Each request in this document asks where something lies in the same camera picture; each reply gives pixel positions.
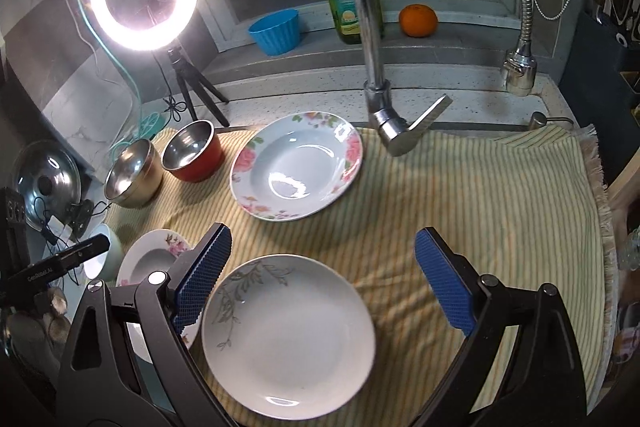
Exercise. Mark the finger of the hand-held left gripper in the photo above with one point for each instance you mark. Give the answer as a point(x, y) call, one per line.
point(82, 252)

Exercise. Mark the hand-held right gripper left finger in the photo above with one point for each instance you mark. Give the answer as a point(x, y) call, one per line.
point(205, 277)

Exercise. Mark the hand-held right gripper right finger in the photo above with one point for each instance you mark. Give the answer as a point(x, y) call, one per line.
point(445, 282)

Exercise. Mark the red steel bowl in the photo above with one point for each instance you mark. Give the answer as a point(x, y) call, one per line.
point(132, 179)
point(200, 162)

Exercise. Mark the white plate with leaf print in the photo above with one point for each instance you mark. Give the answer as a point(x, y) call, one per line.
point(290, 342)

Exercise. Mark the pale green cup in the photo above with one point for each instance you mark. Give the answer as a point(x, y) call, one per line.
point(107, 252)

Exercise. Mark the beige garlic bulb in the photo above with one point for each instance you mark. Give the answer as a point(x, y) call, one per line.
point(55, 302)

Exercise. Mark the small pink floral plate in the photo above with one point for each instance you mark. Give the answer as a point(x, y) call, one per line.
point(145, 257)

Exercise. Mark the steel pot lid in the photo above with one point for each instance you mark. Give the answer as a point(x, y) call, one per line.
point(47, 177)

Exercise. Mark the yellow striped cloth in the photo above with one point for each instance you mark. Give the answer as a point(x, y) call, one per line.
point(450, 187)

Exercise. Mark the large pink floral plate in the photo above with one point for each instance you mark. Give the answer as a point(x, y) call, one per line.
point(295, 167)

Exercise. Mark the teal citrus-print pad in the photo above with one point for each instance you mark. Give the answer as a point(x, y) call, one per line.
point(150, 126)

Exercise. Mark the glass jar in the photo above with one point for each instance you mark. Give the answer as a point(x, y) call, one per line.
point(632, 249)

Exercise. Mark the black tripod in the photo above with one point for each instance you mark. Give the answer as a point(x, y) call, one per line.
point(192, 82)

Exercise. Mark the chrome kitchen faucet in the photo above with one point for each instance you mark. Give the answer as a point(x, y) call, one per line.
point(370, 57)

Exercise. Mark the blue ribbed plastic bowl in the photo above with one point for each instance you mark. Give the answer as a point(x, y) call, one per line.
point(275, 34)

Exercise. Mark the dark utensil holder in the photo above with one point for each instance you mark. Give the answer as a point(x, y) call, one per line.
point(595, 67)

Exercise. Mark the orange fruit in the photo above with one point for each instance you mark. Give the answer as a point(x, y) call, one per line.
point(418, 21)

